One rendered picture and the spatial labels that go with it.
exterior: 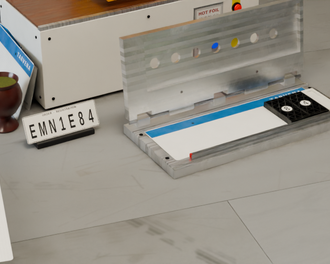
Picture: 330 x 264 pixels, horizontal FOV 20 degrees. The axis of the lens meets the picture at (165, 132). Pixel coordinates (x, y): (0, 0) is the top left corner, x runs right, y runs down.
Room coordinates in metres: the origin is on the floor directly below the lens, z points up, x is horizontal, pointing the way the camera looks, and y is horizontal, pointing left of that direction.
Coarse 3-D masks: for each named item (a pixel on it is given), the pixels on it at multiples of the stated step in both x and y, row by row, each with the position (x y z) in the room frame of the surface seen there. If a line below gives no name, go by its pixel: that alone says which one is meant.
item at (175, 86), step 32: (288, 0) 1.91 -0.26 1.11; (160, 32) 1.75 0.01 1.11; (192, 32) 1.80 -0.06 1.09; (224, 32) 1.84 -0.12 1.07; (256, 32) 1.87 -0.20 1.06; (288, 32) 1.92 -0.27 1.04; (128, 64) 1.71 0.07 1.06; (160, 64) 1.75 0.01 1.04; (192, 64) 1.79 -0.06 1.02; (224, 64) 1.83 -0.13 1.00; (256, 64) 1.85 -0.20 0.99; (288, 64) 1.89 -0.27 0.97; (128, 96) 1.70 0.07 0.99; (160, 96) 1.73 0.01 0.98; (192, 96) 1.77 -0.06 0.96
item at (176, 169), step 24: (216, 96) 1.81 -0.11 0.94; (240, 96) 1.84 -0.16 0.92; (264, 96) 1.83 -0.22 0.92; (144, 120) 1.71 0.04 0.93; (168, 120) 1.73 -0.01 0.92; (144, 144) 1.64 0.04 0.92; (240, 144) 1.63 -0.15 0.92; (264, 144) 1.64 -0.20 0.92; (168, 168) 1.56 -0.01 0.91; (192, 168) 1.56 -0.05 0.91
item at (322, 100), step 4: (312, 88) 1.85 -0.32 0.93; (304, 92) 1.83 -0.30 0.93; (308, 92) 1.84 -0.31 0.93; (312, 92) 1.84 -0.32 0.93; (316, 92) 1.83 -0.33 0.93; (312, 96) 1.81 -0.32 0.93; (316, 96) 1.82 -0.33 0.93; (320, 96) 1.82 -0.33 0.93; (324, 96) 1.81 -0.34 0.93; (316, 100) 1.80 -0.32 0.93; (320, 100) 1.80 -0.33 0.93; (324, 100) 1.80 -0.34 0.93; (328, 100) 1.80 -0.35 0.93; (324, 104) 1.78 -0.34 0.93; (328, 104) 1.78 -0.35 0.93; (328, 108) 1.76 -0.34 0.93
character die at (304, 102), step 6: (282, 96) 1.81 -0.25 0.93; (288, 96) 1.82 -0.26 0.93; (294, 96) 1.82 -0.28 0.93; (300, 96) 1.82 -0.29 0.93; (306, 96) 1.82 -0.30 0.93; (294, 102) 1.79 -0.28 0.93; (300, 102) 1.79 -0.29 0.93; (306, 102) 1.79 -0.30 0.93; (312, 102) 1.79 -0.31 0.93; (300, 108) 1.76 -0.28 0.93; (306, 108) 1.76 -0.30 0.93; (312, 108) 1.76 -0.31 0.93; (318, 108) 1.77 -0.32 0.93; (324, 108) 1.76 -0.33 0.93; (312, 114) 1.73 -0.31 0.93
